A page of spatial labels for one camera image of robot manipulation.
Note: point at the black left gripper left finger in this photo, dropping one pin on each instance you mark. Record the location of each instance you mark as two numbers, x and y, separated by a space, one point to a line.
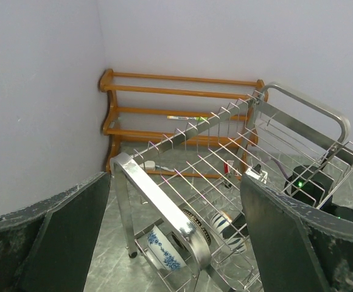
49 245

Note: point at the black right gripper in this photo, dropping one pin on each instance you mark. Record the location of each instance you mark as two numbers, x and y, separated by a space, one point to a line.
312 186

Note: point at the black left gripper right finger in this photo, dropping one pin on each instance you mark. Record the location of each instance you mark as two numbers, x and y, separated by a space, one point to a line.
297 247

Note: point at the dark patterned bowl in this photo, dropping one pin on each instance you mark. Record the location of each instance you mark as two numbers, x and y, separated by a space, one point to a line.
198 224

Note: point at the blue floral white bowl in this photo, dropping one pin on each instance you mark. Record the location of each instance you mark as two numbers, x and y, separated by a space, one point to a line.
159 252

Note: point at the wooden shelf rack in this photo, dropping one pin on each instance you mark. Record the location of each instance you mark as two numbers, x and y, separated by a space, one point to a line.
148 107

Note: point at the red white tube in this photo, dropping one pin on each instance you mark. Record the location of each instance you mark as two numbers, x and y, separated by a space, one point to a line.
228 167

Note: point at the marker pen on shelf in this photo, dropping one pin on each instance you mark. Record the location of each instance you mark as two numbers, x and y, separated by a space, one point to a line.
199 119

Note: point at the white power adapter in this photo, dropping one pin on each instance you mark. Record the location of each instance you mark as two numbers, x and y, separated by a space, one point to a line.
148 166

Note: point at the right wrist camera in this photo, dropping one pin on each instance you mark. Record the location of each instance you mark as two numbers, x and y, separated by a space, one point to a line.
257 173

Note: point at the steel wire dish rack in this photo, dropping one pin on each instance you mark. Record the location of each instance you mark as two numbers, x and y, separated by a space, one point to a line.
278 128

